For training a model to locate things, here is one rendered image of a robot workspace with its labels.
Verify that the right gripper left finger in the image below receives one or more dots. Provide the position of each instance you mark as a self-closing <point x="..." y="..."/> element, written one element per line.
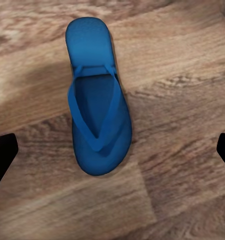
<point x="8" y="151"/>

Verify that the sandal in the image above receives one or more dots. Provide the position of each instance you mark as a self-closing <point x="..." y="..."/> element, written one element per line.
<point x="101" y="123"/>

